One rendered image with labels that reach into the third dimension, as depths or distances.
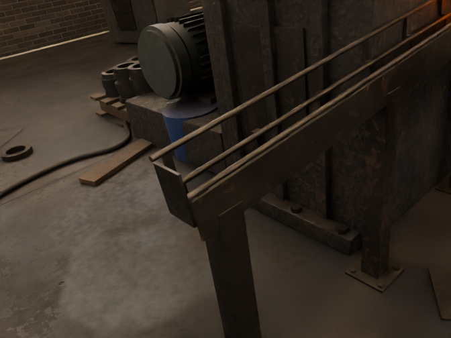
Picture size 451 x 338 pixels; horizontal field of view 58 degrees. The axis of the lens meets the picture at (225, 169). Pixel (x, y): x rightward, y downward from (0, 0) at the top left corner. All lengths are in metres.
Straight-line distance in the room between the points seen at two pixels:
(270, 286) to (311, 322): 0.19
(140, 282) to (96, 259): 0.25
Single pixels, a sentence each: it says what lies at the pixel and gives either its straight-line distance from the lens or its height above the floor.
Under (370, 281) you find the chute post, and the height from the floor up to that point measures 0.01.
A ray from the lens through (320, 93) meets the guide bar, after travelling 0.96.
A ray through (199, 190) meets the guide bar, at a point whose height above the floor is 0.63.
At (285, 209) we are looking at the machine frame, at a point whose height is 0.07.
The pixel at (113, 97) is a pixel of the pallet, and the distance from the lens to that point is 3.04.
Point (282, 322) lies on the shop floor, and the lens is 1.27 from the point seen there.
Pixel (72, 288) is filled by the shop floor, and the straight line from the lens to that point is 1.59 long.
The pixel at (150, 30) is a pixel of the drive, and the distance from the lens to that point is 2.14.
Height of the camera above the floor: 0.97
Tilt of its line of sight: 28 degrees down
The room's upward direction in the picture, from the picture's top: 9 degrees counter-clockwise
